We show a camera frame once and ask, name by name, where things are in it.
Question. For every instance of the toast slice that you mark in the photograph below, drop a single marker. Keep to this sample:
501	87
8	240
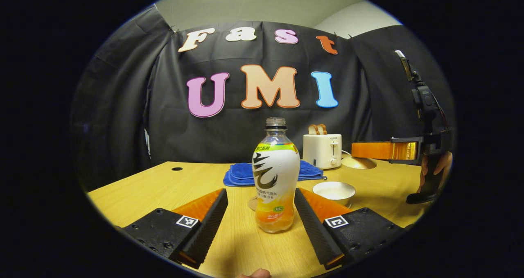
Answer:
322	129
312	129

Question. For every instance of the blue towel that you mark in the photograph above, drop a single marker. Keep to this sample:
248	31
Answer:
239	173

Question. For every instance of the white teacup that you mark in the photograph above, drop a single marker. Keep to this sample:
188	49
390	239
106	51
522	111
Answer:
333	192

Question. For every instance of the round cork coaster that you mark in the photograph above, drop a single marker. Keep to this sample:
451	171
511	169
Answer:
251	204

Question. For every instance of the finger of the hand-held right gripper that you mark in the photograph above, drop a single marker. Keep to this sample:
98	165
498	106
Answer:
376	150

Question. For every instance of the clear water bottle white label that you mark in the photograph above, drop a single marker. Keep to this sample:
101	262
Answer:
275	175

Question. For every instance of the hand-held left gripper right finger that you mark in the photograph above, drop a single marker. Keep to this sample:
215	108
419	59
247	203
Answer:
313	231

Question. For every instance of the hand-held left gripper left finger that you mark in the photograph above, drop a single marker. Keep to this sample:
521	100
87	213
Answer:
208	231

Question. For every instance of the white toaster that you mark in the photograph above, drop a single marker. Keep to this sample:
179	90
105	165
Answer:
321	151

